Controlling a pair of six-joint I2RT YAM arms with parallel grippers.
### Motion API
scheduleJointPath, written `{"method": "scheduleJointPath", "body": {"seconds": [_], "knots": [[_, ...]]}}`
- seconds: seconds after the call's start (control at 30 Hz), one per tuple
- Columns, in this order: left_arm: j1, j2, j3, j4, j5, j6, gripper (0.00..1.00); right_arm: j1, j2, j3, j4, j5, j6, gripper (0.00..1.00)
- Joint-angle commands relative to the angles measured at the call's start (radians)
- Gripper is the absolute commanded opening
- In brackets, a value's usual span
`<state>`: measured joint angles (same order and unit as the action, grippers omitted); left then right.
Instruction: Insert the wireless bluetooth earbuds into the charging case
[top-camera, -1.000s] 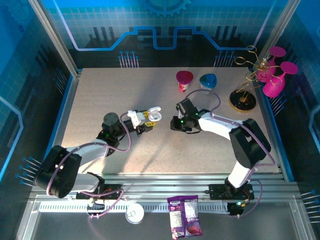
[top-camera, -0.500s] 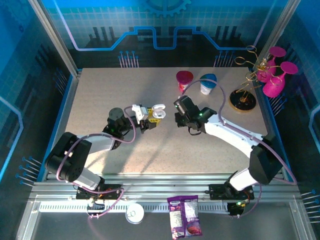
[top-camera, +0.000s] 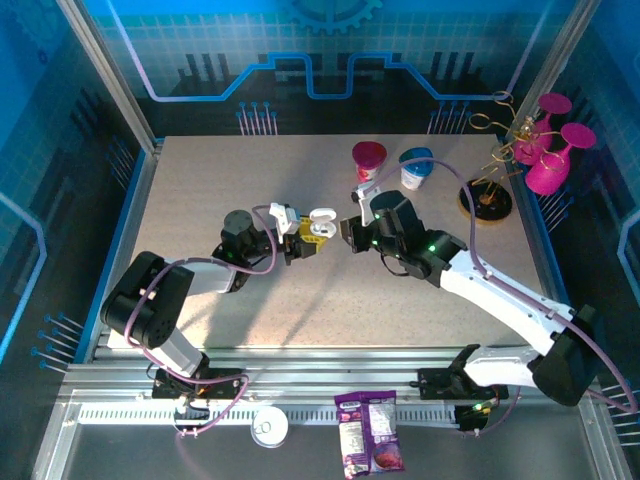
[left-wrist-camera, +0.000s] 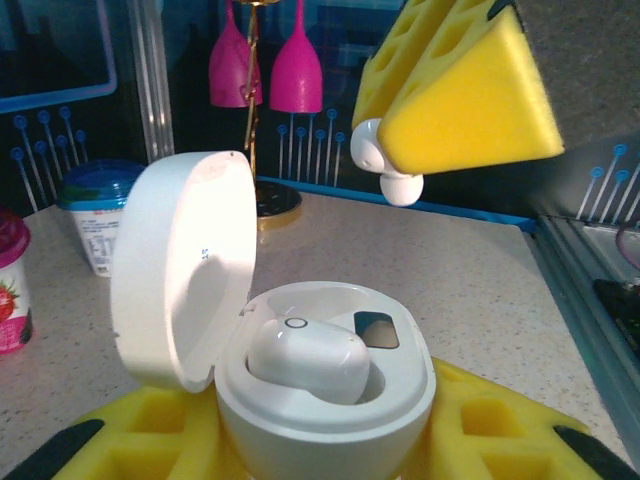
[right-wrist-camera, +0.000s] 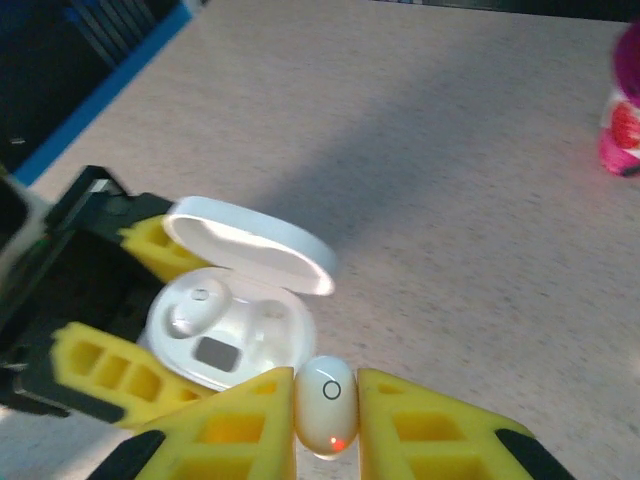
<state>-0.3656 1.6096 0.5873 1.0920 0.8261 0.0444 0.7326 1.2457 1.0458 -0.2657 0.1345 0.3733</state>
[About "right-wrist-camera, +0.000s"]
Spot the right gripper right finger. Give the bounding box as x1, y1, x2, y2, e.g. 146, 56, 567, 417
356, 367, 577, 480

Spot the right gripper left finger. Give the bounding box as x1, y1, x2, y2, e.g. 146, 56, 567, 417
92, 366, 297, 480

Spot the oval white earbud case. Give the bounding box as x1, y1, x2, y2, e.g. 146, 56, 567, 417
135, 194, 338, 394

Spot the blue table border strip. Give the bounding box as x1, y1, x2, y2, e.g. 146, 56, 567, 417
13, 4, 195, 186

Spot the pink lid yogurt cup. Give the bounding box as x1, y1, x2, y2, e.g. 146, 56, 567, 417
597, 19, 640, 179

